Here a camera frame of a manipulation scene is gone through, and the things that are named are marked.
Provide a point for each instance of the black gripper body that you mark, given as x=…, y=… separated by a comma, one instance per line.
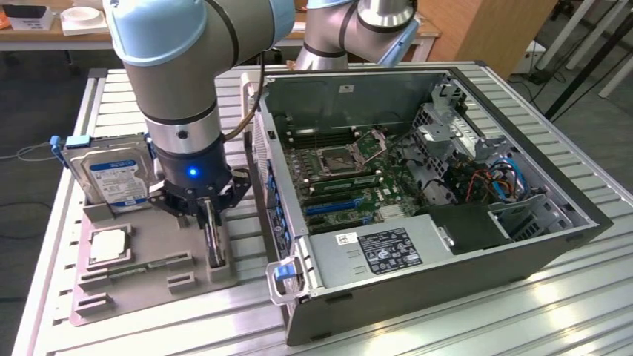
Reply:
x=193, y=170

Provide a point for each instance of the green graphics card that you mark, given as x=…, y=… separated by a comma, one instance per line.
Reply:
x=215, y=244

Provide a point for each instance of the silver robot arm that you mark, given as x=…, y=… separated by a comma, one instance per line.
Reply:
x=169, y=74

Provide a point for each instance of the blue slot retention clip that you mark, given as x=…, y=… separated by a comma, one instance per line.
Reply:
x=278, y=213
x=286, y=240
x=283, y=226
x=271, y=183

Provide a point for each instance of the grey parts rack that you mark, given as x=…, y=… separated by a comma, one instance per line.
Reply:
x=163, y=241

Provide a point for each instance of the hard disk with blue label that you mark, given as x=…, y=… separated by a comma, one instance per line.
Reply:
x=111, y=178

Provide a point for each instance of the silver CPU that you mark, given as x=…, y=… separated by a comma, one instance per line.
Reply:
x=109, y=243

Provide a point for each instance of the long black expansion slot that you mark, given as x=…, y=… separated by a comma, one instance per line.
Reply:
x=334, y=199

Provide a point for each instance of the green RAM stick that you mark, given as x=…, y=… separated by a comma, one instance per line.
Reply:
x=126, y=270
x=346, y=184

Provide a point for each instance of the thin metal locking lever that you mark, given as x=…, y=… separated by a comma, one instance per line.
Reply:
x=315, y=139

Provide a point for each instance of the black RAM slot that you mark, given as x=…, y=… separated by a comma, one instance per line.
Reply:
x=326, y=142
x=322, y=129
x=325, y=138
x=323, y=133

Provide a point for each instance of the CPU socket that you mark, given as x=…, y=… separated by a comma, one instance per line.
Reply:
x=342, y=161

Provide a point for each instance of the blue power supply latch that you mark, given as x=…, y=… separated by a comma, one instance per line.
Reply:
x=283, y=270

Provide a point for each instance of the blue disk carrier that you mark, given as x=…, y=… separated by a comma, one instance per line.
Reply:
x=78, y=142

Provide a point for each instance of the grey power supply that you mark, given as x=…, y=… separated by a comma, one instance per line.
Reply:
x=346, y=259

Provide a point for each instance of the metal socket cover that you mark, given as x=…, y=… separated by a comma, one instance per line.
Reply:
x=374, y=142

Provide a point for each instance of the green motherboard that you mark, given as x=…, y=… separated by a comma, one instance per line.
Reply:
x=391, y=193

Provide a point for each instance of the silver chipset heat sink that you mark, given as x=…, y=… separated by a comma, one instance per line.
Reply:
x=397, y=213

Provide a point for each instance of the perforated metal disk bay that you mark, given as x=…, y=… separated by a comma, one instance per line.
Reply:
x=441, y=130

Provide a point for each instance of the white flat box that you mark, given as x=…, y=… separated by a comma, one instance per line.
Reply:
x=85, y=29

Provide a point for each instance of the white round dish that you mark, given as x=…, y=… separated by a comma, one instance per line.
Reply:
x=85, y=14

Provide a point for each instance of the wooden desk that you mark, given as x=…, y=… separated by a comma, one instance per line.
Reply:
x=30, y=34

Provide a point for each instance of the open black PC case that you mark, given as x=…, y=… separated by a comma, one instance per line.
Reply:
x=446, y=296

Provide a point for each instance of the white box with black top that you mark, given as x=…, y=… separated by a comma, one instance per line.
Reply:
x=30, y=20

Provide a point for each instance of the orange box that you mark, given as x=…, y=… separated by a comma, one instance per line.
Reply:
x=3, y=18

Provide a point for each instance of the grey metal disk bay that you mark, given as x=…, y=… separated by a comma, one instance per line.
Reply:
x=539, y=219

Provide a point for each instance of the wooden cabinet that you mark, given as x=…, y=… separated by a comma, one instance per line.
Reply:
x=485, y=33

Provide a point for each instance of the black floor power strip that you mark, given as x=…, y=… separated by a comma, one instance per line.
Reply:
x=542, y=78

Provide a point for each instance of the white socket box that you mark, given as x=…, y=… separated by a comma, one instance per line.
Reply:
x=530, y=55

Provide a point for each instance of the black slanted pole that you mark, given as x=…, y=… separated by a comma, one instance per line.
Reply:
x=588, y=74

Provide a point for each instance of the white desk frame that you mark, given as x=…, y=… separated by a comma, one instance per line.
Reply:
x=614, y=81

